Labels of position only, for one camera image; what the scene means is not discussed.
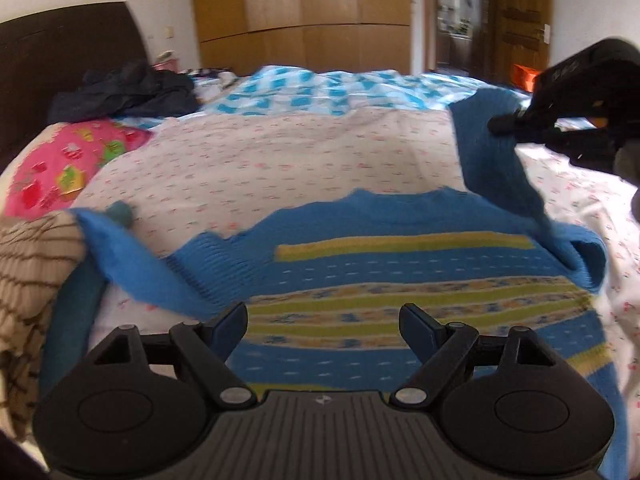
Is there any blue striped knit sweater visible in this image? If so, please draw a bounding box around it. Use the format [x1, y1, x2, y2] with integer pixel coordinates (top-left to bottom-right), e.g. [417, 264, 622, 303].
[74, 88, 629, 479]

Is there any dark navy clothes pile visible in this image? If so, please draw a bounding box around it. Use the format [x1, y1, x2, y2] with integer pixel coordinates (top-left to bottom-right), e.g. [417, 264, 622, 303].
[47, 61, 200, 124]

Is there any orange box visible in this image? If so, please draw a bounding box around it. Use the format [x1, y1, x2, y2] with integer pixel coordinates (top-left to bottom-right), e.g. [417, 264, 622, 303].
[510, 64, 540, 93]

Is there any brown wooden door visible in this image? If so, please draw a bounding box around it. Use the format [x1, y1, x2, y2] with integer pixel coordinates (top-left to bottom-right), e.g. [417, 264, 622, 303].
[489, 0, 552, 84]

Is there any teal folded garment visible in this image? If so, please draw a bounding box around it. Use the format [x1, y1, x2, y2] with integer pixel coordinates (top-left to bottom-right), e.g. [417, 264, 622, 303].
[39, 199, 136, 401]

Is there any white cherry print bedsheet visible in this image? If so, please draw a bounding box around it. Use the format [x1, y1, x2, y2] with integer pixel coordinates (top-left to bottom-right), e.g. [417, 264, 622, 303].
[77, 107, 639, 478]

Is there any beige brown striped garment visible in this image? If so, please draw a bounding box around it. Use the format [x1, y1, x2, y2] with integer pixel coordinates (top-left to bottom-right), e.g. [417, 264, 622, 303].
[0, 210, 86, 442]

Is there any pink cartoon print pillow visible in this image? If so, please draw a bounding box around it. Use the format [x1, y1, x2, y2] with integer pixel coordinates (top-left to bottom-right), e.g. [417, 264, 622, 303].
[1, 119, 152, 219]

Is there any blue white checkered quilt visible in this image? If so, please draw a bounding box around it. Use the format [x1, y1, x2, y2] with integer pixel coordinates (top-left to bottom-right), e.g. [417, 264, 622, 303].
[199, 64, 532, 117]

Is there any wooden wardrobe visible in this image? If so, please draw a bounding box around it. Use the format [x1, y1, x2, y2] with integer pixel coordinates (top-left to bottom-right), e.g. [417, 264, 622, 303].
[193, 0, 411, 76]

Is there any pink cup on nightstand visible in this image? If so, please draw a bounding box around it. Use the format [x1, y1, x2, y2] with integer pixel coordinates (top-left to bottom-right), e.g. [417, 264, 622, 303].
[152, 50, 179, 73]

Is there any dark brown headboard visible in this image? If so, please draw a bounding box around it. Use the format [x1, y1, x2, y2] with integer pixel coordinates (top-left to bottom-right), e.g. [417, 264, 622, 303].
[0, 1, 148, 168]

